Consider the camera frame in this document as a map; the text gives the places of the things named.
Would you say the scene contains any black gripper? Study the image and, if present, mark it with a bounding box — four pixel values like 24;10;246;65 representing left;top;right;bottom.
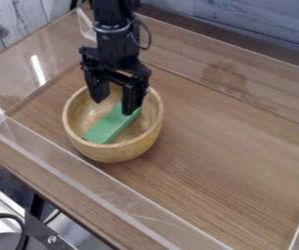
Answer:
79;22;150;115

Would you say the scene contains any green rectangular block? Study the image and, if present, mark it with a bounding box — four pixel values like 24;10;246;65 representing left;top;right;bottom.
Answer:
82;104;142;145

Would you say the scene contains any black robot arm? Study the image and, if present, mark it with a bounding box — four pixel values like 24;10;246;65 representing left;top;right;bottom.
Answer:
79;0;150;116

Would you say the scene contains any brown wooden bowl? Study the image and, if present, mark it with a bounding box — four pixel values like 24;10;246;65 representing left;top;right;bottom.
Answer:
62;85;163;163

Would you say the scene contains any black table leg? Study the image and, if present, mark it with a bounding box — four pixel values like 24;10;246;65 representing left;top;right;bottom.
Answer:
28;194;44;220

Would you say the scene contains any clear acrylic corner bracket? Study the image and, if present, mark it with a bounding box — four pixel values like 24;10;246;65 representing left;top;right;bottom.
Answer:
76;8;95;42

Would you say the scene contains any clear acrylic tray wall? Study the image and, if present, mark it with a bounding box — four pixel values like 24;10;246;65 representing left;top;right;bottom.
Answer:
0;8;299;250

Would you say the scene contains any black metal bracket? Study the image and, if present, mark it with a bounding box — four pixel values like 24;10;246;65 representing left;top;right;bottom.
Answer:
22;214;78;250

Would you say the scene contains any black cable loop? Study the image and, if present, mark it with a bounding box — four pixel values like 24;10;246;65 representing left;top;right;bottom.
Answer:
0;213;28;250

